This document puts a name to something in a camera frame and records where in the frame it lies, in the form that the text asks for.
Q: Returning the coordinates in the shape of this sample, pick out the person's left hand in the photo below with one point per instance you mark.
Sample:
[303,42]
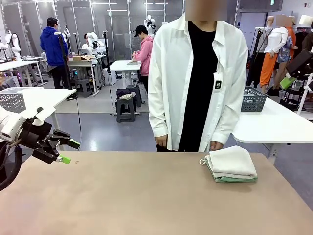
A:
[216,145]

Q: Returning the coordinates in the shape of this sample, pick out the white table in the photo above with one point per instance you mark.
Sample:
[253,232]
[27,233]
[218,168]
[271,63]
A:
[56,95]
[269,127]
[122,67]
[14,64]

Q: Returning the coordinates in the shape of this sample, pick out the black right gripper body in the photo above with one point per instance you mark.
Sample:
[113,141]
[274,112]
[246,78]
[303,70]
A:
[302,63]

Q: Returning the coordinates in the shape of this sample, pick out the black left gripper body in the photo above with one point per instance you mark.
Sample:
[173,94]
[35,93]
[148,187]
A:
[34,133]

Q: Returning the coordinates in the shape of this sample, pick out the white towel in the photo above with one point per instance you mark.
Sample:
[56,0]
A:
[232,161]

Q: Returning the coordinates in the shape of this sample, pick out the black utility cart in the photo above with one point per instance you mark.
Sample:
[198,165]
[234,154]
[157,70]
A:
[292,94]

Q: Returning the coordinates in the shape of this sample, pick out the pile of dark clothes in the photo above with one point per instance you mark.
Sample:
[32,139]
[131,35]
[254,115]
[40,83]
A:
[123,93]

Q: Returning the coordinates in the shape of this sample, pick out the white ID badge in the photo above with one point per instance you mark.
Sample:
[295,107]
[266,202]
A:
[217,82]

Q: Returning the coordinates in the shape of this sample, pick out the tall black tripod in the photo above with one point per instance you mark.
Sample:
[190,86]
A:
[64,58]

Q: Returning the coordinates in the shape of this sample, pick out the grey step stool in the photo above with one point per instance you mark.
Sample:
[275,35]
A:
[83,84]
[126,101]
[137,91]

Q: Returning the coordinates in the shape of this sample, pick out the person's right forearm white sleeve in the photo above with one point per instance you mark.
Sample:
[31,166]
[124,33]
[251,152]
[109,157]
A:
[159,117]

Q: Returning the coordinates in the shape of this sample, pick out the clothes rack dark garments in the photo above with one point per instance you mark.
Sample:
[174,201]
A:
[299,39]

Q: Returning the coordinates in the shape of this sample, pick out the person in blue hoodie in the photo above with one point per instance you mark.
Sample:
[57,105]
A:
[52,46]

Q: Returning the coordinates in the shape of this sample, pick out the cardboard box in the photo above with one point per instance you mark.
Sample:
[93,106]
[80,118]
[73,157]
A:
[84,57]

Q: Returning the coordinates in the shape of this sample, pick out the person in pink hoodie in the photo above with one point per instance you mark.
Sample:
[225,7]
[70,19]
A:
[145,54]

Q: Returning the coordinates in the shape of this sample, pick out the person's left forearm white sleeve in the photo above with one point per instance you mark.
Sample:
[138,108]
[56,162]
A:
[226,122]

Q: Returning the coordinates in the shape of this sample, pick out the mannequin white blouse floral shorts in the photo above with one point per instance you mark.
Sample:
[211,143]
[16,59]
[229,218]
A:
[277,39]

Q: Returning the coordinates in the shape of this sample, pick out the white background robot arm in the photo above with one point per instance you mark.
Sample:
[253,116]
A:
[15,47]
[149,23]
[94,36]

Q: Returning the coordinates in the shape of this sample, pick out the white metal frame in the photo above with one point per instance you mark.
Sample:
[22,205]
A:
[305,94]

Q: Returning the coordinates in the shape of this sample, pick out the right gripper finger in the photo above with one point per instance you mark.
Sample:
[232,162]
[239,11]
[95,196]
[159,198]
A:
[311,86]
[288,83]

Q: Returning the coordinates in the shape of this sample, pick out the mannequin grey top orange trousers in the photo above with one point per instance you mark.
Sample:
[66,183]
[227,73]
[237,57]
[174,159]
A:
[267,66]

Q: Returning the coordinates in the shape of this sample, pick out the black stand pole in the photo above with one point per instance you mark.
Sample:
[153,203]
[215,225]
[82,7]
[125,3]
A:
[106,54]

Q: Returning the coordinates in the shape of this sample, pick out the person's right hand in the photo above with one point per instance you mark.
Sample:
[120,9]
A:
[162,141]

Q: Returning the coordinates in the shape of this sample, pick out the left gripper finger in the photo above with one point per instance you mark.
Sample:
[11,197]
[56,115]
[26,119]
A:
[63,139]
[49,155]

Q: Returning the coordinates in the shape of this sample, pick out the grey workbench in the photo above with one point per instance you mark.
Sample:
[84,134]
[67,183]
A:
[80,63]

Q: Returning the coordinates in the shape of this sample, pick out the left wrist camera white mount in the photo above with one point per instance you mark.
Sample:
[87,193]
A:
[38,120]

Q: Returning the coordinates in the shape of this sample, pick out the mannequin orange shirt tan cap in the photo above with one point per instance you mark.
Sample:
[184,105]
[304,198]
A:
[292,33]

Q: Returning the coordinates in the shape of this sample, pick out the black tripod white top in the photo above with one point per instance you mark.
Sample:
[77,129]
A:
[255,61]

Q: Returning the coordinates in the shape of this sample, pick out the person in white shirt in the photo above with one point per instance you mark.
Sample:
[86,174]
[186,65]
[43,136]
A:
[171,73]

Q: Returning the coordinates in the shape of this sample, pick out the grey perforated plastic basket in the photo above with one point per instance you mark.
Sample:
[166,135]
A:
[12,101]
[254,104]

